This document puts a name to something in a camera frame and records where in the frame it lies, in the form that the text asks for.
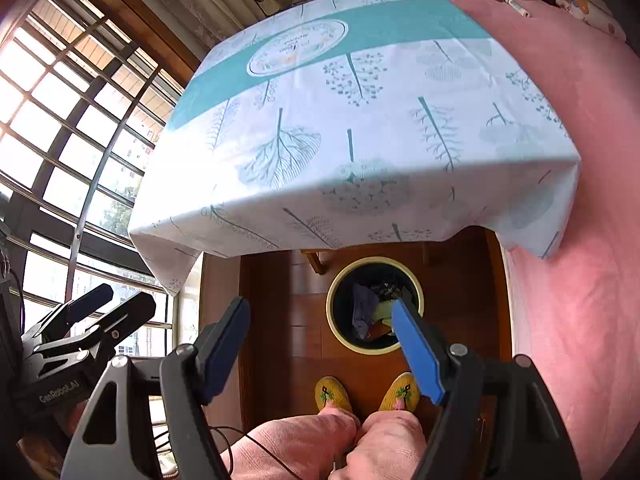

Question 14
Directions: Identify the orange snack bag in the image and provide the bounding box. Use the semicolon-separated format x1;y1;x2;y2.
366;320;394;341

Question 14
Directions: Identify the light green snack packet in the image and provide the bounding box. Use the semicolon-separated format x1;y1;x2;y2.
371;299;395;327

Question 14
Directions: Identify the purple plastic bag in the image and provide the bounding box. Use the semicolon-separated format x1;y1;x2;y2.
352;284;380;340

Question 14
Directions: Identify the round yellow-rimmed trash bin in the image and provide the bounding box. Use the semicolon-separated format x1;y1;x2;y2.
326;257;424;356

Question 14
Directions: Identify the right yellow slipper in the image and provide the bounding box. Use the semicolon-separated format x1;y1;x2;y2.
378;372;421;413

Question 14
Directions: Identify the yellow slipper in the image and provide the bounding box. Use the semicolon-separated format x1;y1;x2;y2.
378;372;421;413
314;376;352;413

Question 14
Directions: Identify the left yellow slipper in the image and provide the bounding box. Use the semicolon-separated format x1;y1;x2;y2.
314;376;352;413

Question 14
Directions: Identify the left pink trouser leg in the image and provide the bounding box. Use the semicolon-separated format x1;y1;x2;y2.
220;406;360;479

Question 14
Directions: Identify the white teal leaf tablecloth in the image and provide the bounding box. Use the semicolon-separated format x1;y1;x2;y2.
128;0;580;294

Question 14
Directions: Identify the white pen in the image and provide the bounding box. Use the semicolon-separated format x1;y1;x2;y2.
503;0;530;18

